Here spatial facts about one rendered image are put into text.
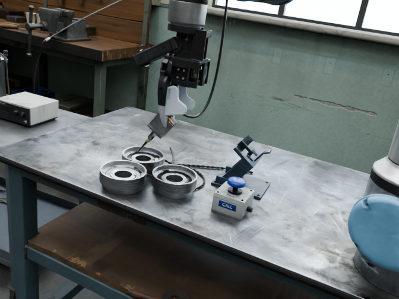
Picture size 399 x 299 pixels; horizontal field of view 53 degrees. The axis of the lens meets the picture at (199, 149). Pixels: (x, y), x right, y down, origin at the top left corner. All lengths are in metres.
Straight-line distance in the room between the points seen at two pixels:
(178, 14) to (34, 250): 0.74
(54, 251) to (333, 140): 1.76
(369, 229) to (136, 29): 2.30
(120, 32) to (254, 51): 0.91
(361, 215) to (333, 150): 1.89
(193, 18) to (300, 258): 0.50
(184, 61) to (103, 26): 2.11
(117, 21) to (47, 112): 1.29
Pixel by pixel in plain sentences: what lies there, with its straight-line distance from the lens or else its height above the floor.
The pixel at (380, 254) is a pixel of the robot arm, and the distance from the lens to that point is 0.63.
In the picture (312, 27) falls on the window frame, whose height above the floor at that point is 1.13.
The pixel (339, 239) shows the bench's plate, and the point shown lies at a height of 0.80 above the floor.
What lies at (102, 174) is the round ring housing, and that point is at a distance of 0.90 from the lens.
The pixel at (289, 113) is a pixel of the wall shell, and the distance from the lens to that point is 2.48.
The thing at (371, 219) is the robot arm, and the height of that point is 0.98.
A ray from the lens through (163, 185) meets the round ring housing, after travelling 0.89.
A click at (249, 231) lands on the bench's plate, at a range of 0.84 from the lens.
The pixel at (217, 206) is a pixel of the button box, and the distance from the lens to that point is 0.87.
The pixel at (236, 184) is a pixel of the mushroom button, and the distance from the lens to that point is 0.85.
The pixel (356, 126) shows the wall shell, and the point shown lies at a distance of 2.43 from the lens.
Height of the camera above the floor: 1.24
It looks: 22 degrees down
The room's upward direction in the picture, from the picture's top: 8 degrees clockwise
